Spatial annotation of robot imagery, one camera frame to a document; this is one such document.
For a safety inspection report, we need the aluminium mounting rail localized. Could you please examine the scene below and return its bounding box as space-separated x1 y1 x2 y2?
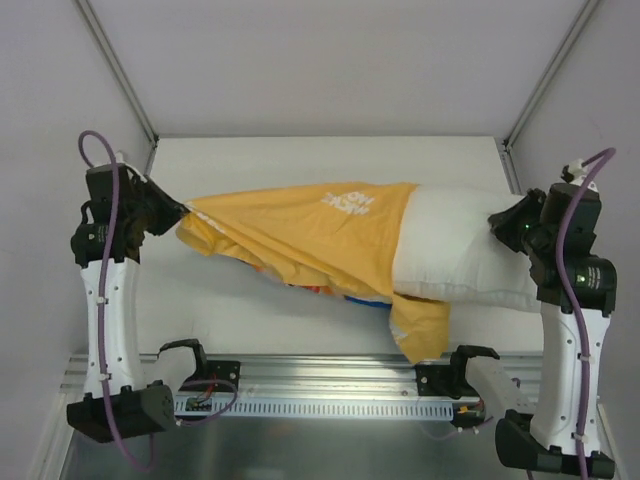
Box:
59 352 599 401

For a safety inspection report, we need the right aluminium frame post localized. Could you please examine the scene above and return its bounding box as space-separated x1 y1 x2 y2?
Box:
503 0 602 153

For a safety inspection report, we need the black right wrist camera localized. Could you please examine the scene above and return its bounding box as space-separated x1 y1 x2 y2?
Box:
540 183 602 235

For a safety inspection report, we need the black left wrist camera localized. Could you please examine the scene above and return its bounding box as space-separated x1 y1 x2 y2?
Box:
85 163 134 223

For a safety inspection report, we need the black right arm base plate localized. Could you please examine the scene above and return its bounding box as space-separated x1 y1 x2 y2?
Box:
414 364 478 400

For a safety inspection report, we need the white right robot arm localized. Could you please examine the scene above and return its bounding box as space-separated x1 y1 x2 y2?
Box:
440 183 617 479

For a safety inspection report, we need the left aluminium frame post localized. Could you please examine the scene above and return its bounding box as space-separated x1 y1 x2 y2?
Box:
72 0 159 148

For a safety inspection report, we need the white pillow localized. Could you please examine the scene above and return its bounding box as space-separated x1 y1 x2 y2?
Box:
392 186 540 312

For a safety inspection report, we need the white slotted cable duct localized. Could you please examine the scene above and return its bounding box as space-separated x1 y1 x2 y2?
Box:
172 396 455 420

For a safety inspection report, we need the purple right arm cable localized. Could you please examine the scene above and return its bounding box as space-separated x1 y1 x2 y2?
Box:
424 147 617 480

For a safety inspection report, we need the aluminium frame post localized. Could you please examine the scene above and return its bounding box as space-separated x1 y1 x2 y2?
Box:
503 0 602 153
72 0 159 148

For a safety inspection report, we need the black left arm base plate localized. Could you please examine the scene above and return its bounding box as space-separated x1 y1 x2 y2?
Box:
180 359 241 394

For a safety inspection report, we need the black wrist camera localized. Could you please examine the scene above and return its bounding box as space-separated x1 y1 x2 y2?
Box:
540 183 602 235
85 163 134 223

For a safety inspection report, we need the blue and yellow pillowcase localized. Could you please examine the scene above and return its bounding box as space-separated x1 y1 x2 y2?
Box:
176 182 450 364

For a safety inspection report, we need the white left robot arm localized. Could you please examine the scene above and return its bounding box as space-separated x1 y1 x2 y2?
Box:
66 165 209 444

